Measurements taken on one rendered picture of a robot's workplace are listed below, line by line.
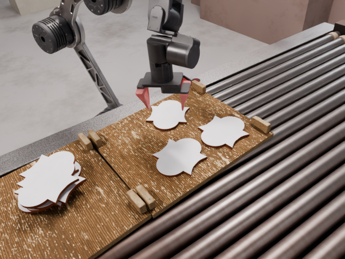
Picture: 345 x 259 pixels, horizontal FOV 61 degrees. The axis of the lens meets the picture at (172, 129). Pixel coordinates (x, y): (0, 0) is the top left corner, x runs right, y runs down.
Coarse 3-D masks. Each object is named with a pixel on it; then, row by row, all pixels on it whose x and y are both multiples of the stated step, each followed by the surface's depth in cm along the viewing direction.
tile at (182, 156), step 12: (168, 144) 80; (180, 144) 79; (192, 144) 79; (156, 156) 76; (168, 156) 76; (180, 156) 76; (192, 156) 75; (204, 156) 75; (168, 168) 73; (180, 168) 73; (192, 168) 72
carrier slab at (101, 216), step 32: (96, 160) 78; (0, 192) 72; (96, 192) 70; (0, 224) 65; (32, 224) 65; (64, 224) 64; (96, 224) 63; (128, 224) 63; (0, 256) 59; (32, 256) 59; (64, 256) 58; (96, 256) 59
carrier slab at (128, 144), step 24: (192, 96) 98; (120, 120) 91; (144, 120) 90; (192, 120) 88; (120, 144) 82; (144, 144) 81; (240, 144) 79; (120, 168) 75; (144, 168) 75; (216, 168) 73; (168, 192) 68
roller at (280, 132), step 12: (336, 96) 94; (312, 108) 91; (324, 108) 91; (300, 120) 87; (312, 120) 89; (276, 132) 84; (288, 132) 85; (264, 144) 81; (252, 156) 80; (228, 168) 76; (192, 192) 72
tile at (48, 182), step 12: (48, 168) 70; (60, 168) 70; (72, 168) 70; (24, 180) 68; (36, 180) 68; (48, 180) 67; (60, 180) 67; (72, 180) 67; (24, 192) 65; (36, 192) 65; (48, 192) 65; (60, 192) 64; (24, 204) 63; (36, 204) 62
